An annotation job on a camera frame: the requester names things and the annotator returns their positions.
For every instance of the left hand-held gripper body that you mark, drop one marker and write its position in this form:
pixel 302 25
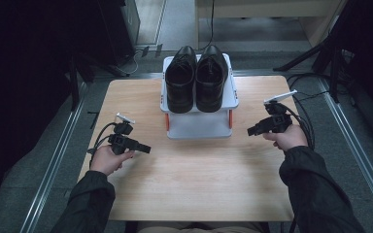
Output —
pixel 120 139

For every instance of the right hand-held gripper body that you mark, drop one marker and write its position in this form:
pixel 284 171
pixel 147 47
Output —
pixel 277 119

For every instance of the white two-tier shoe rack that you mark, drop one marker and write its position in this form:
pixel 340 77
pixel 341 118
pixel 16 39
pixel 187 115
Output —
pixel 202 124

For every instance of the black leather shoe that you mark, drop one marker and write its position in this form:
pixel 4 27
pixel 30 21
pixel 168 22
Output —
pixel 211 79
pixel 181 81

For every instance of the person's right hand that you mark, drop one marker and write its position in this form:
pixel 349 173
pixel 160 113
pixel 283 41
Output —
pixel 289 139

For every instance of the person's left hand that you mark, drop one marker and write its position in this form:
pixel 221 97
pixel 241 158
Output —
pixel 108 161

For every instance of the black tripod stand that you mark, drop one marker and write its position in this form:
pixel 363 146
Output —
pixel 328 55

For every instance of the light wooden furniture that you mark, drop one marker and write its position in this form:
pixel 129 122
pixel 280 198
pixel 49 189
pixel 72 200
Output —
pixel 317 22

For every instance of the dark cabinet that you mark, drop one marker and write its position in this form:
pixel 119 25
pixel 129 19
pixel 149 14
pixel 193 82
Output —
pixel 118 29

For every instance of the metal floor rail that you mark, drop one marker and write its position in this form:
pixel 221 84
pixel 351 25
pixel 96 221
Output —
pixel 53 168
pixel 356 149

